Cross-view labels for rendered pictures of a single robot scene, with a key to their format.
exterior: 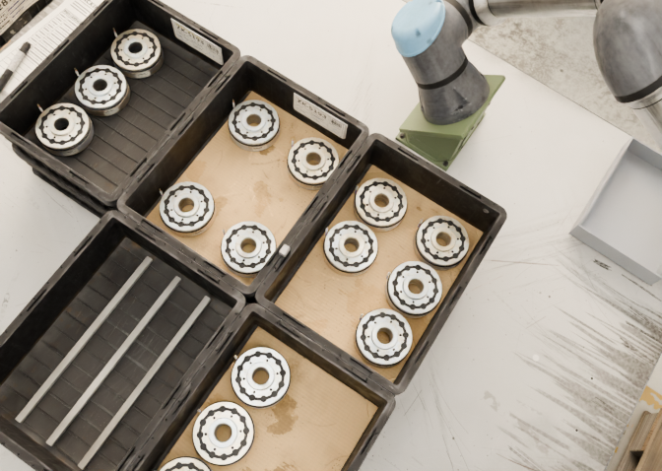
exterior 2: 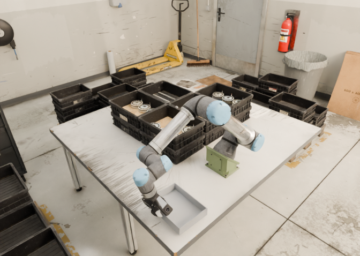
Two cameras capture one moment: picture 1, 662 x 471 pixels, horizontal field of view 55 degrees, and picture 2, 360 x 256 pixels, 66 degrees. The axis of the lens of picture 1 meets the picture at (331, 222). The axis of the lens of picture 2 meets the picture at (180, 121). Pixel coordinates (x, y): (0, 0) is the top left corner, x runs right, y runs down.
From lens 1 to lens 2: 1.99 m
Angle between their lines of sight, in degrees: 69
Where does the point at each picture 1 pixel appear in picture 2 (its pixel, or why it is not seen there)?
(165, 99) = not seen: hidden behind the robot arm
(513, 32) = not seen: outside the picture
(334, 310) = (163, 124)
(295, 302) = (168, 119)
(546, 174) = (199, 189)
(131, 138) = not seen: hidden behind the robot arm
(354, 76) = (242, 151)
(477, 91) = (220, 147)
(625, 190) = (187, 208)
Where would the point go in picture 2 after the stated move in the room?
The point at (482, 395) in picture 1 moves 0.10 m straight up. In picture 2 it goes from (134, 160) to (132, 149)
